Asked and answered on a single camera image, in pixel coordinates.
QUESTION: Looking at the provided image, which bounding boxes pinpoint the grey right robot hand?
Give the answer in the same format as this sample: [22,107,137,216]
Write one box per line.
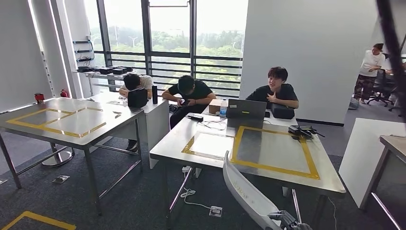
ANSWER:
[268,210,313,230]

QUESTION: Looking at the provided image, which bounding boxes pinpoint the white part with orange writing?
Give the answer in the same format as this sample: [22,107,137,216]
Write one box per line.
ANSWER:
[222,150,283,230]

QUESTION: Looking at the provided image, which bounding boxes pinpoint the stainless steel workbench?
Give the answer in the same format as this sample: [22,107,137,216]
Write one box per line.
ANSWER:
[149,113,347,230]

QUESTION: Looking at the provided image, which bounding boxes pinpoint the black router with antennas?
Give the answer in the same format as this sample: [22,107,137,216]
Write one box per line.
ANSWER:
[288,125,326,140]

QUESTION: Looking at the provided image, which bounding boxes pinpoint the black hard case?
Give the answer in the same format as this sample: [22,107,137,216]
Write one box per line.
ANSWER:
[270,103,295,120]

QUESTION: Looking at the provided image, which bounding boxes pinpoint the white power strip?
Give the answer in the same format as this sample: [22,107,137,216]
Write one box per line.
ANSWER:
[181,165,202,178]

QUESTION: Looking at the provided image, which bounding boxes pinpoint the grey laptop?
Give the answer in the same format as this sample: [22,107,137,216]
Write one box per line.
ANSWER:
[226,99,268,121]

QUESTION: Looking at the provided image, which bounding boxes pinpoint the person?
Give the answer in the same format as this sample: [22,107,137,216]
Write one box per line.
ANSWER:
[119,73,155,152]
[353,43,386,104]
[161,75,217,130]
[246,67,299,110]

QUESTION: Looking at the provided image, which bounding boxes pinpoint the stainless steel table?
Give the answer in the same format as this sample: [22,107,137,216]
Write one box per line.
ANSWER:
[369,135,406,230]
[0,96,146,217]

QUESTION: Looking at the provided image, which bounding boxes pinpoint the brown cardboard box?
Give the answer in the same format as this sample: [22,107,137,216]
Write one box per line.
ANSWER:
[208,99,223,115]

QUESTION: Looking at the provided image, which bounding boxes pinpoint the grey plastic bag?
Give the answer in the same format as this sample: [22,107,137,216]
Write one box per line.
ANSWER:
[348,96,361,111]

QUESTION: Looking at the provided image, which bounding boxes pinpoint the black office chair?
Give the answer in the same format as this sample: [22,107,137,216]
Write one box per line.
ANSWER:
[368,68,394,107]

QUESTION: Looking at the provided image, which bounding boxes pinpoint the dark window railing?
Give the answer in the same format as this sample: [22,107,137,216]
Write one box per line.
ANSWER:
[93,50,243,99]

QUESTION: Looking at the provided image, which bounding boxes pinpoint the black bag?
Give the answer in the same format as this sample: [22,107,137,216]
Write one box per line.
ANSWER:
[127,88,149,109]

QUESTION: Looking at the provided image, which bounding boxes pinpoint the black pole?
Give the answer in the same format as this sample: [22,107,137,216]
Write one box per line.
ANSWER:
[375,0,406,118]

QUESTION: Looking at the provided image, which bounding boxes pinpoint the narrow steel side table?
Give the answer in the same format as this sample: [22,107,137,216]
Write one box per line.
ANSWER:
[74,70,134,96]

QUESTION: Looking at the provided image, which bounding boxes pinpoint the large yellow tape frame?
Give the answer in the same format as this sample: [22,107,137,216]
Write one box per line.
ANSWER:
[230,125,321,181]

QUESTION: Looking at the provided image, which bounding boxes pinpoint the white floor cable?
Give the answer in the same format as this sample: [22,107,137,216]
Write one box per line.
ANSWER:
[180,188,212,210]

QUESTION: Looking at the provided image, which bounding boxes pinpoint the small yellow tape frame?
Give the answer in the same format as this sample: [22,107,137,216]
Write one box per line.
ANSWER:
[181,130,236,161]

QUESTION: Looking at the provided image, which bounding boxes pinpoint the thin black cable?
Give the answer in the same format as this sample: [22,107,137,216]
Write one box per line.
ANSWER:
[196,119,228,131]

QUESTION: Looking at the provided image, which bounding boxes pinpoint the chrome pedestal base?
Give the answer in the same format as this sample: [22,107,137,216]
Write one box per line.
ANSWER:
[42,144,75,168]

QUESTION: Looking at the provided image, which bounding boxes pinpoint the double yellow tape frame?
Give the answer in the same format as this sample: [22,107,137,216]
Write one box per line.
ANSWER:
[5,107,107,138]

